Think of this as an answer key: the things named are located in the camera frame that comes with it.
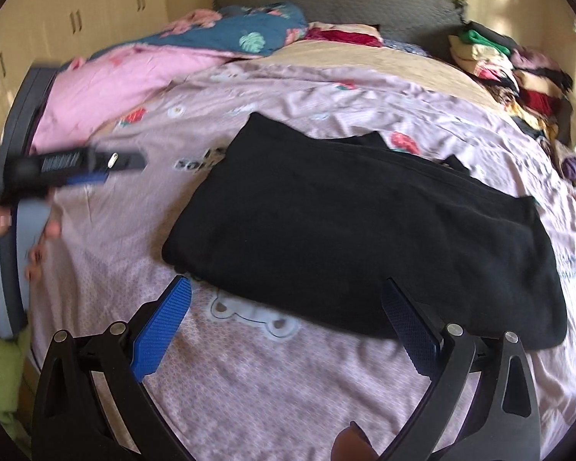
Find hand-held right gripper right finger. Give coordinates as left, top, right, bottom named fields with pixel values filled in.
left=374, top=277, right=542, bottom=461

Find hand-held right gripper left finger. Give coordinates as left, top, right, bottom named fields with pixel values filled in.
left=31, top=275, right=195, bottom=461

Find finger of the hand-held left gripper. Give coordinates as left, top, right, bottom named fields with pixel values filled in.
left=37, top=150, right=147, bottom=188

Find black garment with orange cuffs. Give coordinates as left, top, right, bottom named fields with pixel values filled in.
left=162, top=112, right=569, bottom=351

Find person's left forearm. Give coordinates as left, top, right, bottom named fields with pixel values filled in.
left=0, top=319, right=33, bottom=445

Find pile of folded clothes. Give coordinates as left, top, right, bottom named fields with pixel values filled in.
left=449, top=22, right=576, bottom=142

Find pink quilt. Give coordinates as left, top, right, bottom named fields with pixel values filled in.
left=31, top=43, right=243, bottom=154

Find lilac printed bed sheet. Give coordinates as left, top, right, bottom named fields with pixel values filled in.
left=26, top=60, right=576, bottom=461

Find cream wardrobe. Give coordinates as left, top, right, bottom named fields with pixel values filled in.
left=0, top=0, right=166, bottom=164

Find dark blue leaf-print cushion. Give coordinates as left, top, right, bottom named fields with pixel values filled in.
left=161, top=2, right=308, bottom=58

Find purple crumpled cloth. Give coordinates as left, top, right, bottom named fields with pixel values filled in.
left=554, top=146, right=576, bottom=188

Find beige bed mat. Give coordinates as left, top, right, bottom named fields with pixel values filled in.
left=264, top=41, right=505, bottom=106

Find blue patterned pillow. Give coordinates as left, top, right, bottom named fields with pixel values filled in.
left=381, top=38, right=432, bottom=57

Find red cloth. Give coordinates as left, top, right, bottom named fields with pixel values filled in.
left=302, top=22, right=385, bottom=49

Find grey padded headboard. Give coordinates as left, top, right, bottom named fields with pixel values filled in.
left=212, top=0, right=466, bottom=44

